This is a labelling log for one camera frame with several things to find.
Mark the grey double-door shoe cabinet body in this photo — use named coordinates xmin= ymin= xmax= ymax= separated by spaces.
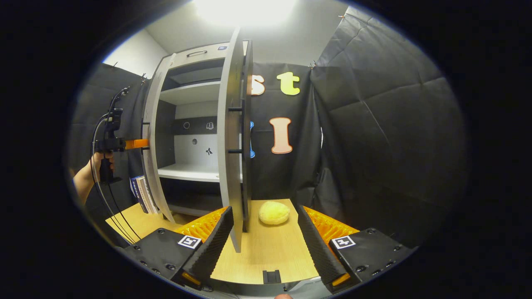
xmin=156 ymin=42 xmax=246 ymax=218

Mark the yellow sponge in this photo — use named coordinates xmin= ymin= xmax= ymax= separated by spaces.
xmin=259 ymin=201 xmax=291 ymax=225

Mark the white book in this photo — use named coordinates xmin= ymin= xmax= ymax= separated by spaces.
xmin=136 ymin=176 xmax=153 ymax=214
xmin=143 ymin=175 xmax=160 ymax=214

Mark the long ceiling light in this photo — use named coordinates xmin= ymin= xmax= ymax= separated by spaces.
xmin=193 ymin=0 xmax=298 ymax=25

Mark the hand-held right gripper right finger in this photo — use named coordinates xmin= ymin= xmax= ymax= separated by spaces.
xmin=297 ymin=205 xmax=416 ymax=294

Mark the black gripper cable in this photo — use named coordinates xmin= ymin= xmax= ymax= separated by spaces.
xmin=89 ymin=114 xmax=142 ymax=245

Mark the blue book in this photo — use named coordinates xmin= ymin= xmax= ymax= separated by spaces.
xmin=130 ymin=176 xmax=146 ymax=213

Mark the grey cabinet door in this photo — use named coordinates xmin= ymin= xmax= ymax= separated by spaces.
xmin=141 ymin=53 xmax=177 ymax=223
xmin=217 ymin=27 xmax=254 ymax=253

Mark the black backdrop cloth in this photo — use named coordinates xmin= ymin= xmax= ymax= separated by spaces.
xmin=69 ymin=6 xmax=468 ymax=250

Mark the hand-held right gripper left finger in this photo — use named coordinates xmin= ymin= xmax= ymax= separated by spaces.
xmin=123 ymin=206 xmax=234 ymax=290

